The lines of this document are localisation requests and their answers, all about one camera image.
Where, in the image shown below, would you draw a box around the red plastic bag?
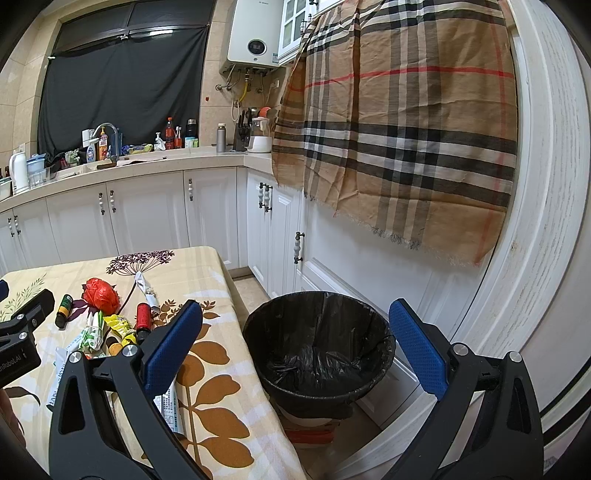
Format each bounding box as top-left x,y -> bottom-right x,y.
82,277 -> 120,316

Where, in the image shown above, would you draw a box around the amber bottle black cap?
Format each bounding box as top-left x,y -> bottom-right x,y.
106,336 -> 123,356

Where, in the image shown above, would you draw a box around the yellow snack wrapper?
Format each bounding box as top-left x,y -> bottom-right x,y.
103,314 -> 137,347

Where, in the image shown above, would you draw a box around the white blue package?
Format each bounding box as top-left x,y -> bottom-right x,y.
153,381 -> 184,435

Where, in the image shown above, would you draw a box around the green white striped wrapper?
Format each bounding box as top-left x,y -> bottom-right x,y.
79,311 -> 104,355

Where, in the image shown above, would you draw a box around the red cylinder tube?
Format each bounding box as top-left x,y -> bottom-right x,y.
135,303 -> 152,344

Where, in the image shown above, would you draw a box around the black trash bin with liner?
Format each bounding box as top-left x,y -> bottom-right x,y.
242,291 -> 396,420

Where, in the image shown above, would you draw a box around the white lower kitchen cabinets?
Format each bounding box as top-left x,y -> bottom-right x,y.
1,167 -> 300,297

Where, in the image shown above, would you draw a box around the green yellow black bottle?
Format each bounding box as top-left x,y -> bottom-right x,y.
55,294 -> 74,330

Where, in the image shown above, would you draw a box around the clear plastic food container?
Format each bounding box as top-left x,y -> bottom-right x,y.
27,154 -> 47,188

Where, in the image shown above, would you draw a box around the white electric kettle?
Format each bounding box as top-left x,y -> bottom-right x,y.
9,152 -> 29,195

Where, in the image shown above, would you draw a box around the floral beige tablecloth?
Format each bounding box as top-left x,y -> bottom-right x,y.
1,247 -> 305,479

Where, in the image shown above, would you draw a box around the white blue spray bottle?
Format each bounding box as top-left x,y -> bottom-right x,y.
86,138 -> 99,163

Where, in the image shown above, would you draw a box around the chrome sink faucet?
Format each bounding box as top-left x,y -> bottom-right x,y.
89,122 -> 121,164

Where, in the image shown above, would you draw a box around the orange dish soap bottle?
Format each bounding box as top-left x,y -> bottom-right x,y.
97,127 -> 108,161

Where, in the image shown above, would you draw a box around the red stool under bin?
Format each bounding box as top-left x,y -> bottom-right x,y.
276,406 -> 342,448

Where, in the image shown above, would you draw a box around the dark red sauce bottle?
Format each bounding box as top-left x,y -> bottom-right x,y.
164,117 -> 175,150

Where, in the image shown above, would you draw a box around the black window curtain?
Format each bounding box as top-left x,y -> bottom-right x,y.
37,27 -> 208,156

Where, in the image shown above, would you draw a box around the black lidded jar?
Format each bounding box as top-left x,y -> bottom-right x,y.
184,118 -> 198,148

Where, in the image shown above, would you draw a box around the grey steel thermos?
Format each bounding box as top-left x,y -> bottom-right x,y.
216,123 -> 226,154

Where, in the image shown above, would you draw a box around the black knife block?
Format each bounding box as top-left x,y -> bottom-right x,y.
232,109 -> 252,152

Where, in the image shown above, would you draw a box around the white blender jug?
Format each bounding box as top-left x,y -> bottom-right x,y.
247,117 -> 273,153

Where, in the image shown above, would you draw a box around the beige plaid scarf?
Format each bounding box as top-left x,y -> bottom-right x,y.
273,1 -> 518,264

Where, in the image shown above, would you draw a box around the white water heater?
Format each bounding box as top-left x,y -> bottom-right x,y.
219,0 -> 283,74

